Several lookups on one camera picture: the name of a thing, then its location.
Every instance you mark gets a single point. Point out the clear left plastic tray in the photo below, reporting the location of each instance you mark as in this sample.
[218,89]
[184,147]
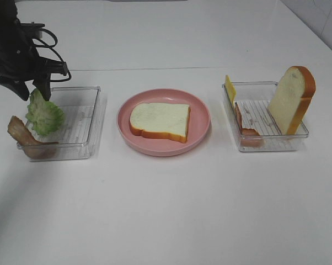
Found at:
[78,137]

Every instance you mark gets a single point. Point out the bacon strip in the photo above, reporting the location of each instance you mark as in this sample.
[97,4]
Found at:
[250,136]
[25,138]

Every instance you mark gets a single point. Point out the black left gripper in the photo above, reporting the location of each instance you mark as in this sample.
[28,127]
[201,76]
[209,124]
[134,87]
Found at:
[19,58]

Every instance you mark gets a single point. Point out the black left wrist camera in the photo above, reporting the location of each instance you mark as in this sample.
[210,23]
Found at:
[53,66]

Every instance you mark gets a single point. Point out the yellow cheese slice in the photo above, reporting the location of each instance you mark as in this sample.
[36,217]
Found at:
[230,89]

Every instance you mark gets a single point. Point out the green lettuce leaf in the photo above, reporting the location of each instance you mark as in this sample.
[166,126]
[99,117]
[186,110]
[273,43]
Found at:
[46,117]

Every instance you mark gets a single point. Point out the pink round plate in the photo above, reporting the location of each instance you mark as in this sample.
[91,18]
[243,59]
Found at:
[199,122]

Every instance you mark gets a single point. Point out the clear plastic tray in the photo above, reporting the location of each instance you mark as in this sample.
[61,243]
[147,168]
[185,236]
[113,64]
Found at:
[78,137]
[252,99]

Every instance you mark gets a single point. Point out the clear right plastic tray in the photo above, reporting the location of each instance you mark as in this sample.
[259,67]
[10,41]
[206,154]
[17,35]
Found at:
[252,99]

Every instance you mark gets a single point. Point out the bread slice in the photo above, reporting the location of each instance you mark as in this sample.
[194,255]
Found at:
[292,98]
[161,121]

